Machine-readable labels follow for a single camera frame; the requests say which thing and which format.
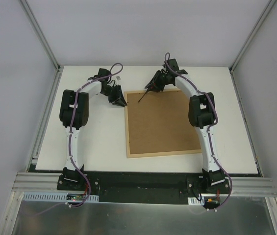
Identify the left aluminium corner post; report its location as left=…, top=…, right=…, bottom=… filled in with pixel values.
left=18, top=0, right=61, bottom=71

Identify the right aluminium corner post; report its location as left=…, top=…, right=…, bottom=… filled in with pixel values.
left=229, top=0, right=277, bottom=73

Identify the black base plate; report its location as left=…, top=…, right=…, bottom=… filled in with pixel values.
left=57, top=171, right=229, bottom=205

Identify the left white cable duct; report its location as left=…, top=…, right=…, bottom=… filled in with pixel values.
left=23, top=192, right=99, bottom=203

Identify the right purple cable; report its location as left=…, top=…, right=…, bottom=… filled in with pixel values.
left=164, top=52, right=233, bottom=216

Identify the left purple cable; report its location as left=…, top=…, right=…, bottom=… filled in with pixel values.
left=30, top=63, right=124, bottom=216

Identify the red handled screwdriver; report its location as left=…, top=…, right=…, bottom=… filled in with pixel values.
left=138, top=85, right=157, bottom=103

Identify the purple cable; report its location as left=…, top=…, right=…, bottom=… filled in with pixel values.
left=164, top=52, right=233, bottom=216
left=30, top=63, right=124, bottom=216

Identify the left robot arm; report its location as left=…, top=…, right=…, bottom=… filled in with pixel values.
left=59, top=63, right=127, bottom=190

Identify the aluminium corner post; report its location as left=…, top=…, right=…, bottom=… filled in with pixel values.
left=18, top=0, right=61, bottom=71
left=229, top=0, right=277, bottom=73

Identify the white cable duct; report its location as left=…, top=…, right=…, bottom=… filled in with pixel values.
left=23, top=192, right=99, bottom=203
left=187, top=197, right=205, bottom=206

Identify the aluminium rail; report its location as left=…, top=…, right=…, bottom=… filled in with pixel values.
left=12, top=171, right=63, bottom=193

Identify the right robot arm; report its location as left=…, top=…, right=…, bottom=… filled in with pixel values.
left=145, top=59, right=225, bottom=193

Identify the right white cable duct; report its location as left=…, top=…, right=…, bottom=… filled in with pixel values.
left=187, top=197, right=205, bottom=206

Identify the wooden picture frame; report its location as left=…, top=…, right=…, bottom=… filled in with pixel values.
left=125, top=89, right=201, bottom=159

